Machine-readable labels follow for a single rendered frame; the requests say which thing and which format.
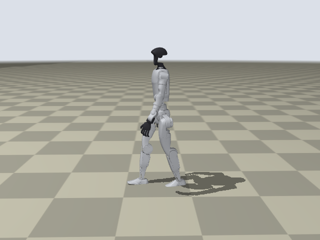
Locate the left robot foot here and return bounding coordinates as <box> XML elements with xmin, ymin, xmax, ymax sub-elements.
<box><xmin>165</xmin><ymin>178</ymin><xmax>186</xmax><ymax>187</ymax></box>

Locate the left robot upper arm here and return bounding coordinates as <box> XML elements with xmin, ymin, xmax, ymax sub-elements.
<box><xmin>154</xmin><ymin>71</ymin><xmax>169</xmax><ymax>101</ymax></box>

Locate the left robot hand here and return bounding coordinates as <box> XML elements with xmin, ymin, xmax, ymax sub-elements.
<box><xmin>140</xmin><ymin>117</ymin><xmax>155</xmax><ymax>137</ymax></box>

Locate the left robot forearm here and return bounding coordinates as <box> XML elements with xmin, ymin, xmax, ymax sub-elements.
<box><xmin>147</xmin><ymin>94</ymin><xmax>163</xmax><ymax>122</ymax></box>

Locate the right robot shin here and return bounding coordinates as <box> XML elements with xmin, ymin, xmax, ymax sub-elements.
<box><xmin>139</xmin><ymin>146</ymin><xmax>151</xmax><ymax>180</ymax></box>

